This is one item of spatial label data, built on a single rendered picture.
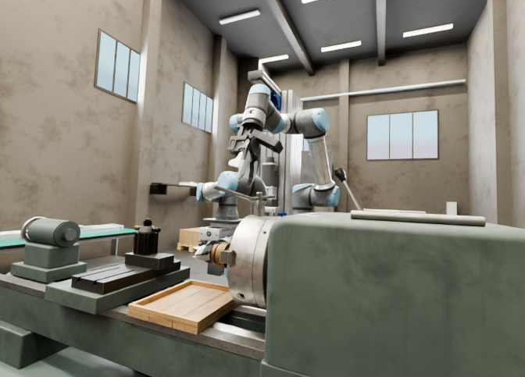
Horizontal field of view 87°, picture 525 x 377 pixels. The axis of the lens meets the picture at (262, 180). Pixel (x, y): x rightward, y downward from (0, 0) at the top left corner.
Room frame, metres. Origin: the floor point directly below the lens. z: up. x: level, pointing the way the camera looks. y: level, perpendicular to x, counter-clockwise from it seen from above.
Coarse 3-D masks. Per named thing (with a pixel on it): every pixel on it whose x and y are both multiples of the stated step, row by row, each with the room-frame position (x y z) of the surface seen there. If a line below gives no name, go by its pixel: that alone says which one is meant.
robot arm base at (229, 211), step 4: (220, 204) 1.74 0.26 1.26; (224, 204) 1.73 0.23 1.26; (228, 204) 1.73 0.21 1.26; (236, 204) 1.77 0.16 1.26; (220, 208) 1.74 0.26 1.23; (224, 208) 1.73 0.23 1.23; (228, 208) 1.73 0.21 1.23; (232, 208) 1.74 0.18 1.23; (236, 208) 1.77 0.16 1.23; (216, 212) 1.77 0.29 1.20; (220, 212) 1.73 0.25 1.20; (224, 212) 1.72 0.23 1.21; (228, 212) 1.72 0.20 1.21; (232, 212) 1.73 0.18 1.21; (236, 212) 1.75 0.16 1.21; (216, 216) 1.74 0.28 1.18; (220, 216) 1.72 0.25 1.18; (224, 216) 1.71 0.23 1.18; (228, 216) 1.71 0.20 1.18; (232, 216) 1.72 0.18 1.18; (236, 216) 1.74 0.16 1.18
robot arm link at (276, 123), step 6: (276, 108) 0.98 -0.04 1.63; (270, 114) 0.95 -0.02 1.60; (276, 114) 0.97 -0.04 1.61; (270, 120) 0.97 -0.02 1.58; (276, 120) 0.98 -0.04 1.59; (282, 120) 1.01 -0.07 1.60; (264, 126) 1.01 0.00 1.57; (270, 126) 1.00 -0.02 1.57; (276, 126) 1.00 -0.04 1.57; (282, 126) 1.02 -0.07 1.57; (270, 132) 1.04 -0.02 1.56; (276, 132) 1.03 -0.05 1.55
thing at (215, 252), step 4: (216, 244) 1.07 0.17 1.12; (220, 244) 1.06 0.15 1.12; (224, 244) 1.05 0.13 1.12; (228, 244) 1.05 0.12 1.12; (212, 248) 1.05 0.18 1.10; (216, 248) 1.05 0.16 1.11; (220, 248) 1.04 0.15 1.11; (224, 248) 1.02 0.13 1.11; (228, 248) 1.04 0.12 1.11; (212, 252) 1.04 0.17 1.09; (216, 252) 1.03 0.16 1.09; (212, 256) 1.04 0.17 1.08; (216, 256) 1.03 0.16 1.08; (212, 260) 1.04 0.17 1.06; (216, 260) 1.03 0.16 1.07; (216, 264) 1.04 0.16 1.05; (220, 264) 1.03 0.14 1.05; (224, 264) 1.03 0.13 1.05
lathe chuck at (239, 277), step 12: (252, 216) 0.99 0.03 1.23; (264, 216) 0.98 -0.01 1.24; (240, 228) 0.92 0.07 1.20; (252, 228) 0.91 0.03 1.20; (240, 240) 0.89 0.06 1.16; (252, 240) 0.87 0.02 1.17; (240, 252) 0.87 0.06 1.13; (252, 252) 0.86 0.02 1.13; (240, 264) 0.86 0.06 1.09; (252, 264) 0.85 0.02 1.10; (228, 276) 0.88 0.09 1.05; (240, 276) 0.86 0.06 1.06; (240, 288) 0.87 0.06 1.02; (252, 288) 0.85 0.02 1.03; (240, 300) 0.91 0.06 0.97; (252, 300) 0.88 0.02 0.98
